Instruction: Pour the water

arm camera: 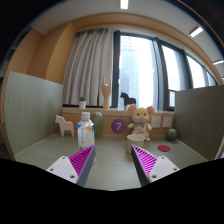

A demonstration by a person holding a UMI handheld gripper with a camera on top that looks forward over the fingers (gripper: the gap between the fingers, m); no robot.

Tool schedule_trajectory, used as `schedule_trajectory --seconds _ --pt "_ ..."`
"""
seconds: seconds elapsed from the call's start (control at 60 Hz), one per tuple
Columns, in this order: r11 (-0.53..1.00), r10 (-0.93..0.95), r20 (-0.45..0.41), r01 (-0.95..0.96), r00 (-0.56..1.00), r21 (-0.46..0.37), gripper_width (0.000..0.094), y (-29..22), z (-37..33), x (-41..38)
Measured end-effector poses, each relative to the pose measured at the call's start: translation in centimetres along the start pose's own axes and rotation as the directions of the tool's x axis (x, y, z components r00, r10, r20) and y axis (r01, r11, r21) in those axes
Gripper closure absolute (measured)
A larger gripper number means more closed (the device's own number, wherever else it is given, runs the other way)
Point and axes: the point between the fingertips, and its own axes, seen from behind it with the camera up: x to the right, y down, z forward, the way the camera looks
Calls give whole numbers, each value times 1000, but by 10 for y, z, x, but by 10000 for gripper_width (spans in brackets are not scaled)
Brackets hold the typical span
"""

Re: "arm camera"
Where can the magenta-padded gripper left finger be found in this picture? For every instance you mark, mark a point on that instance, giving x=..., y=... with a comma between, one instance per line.
x=71, y=166

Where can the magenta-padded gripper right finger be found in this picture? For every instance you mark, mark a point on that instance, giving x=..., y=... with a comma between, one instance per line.
x=154, y=166

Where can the clear plastic drink bottle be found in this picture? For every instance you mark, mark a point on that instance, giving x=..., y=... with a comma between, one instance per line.
x=85, y=133

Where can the flat round red coaster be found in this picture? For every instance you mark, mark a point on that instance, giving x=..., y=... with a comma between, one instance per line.
x=163, y=148

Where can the pale yellow paper cup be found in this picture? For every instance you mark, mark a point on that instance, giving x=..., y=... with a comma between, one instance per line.
x=135, y=142

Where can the small round green cactus ornament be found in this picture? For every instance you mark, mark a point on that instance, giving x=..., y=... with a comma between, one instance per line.
x=171, y=135

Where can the pink wooden horse figure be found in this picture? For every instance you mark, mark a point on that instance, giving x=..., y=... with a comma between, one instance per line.
x=65, y=126

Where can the tall green cactus ornament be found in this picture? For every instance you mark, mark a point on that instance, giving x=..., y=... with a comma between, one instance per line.
x=98, y=125

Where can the beige plush mouse toy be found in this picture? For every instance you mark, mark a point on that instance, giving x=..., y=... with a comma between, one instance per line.
x=140, y=118

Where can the round purple number sign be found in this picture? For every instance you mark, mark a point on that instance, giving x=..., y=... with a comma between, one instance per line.
x=118, y=126

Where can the small potted plant white pot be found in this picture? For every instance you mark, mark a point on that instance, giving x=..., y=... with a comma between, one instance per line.
x=82, y=104

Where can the wooden desk back ledge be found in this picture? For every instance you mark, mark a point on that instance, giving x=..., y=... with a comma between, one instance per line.
x=108, y=113

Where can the grey-green desk partition panel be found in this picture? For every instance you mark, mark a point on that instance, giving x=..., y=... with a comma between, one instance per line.
x=200, y=120
x=33, y=110

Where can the black horse figure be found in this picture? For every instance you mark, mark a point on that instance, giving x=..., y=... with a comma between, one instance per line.
x=128, y=100

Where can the wooden hand model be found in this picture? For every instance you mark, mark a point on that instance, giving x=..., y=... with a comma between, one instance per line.
x=106, y=95

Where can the dark-framed window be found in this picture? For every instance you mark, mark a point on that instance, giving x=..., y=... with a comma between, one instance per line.
x=140, y=73

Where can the grey pleated curtain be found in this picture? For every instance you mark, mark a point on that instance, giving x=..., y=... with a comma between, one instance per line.
x=88, y=66

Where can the ceiling strip lights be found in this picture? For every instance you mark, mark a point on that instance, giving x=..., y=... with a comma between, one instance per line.
x=124, y=4

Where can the white wall power outlet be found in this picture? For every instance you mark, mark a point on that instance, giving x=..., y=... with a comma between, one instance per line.
x=167, y=122
x=156, y=122

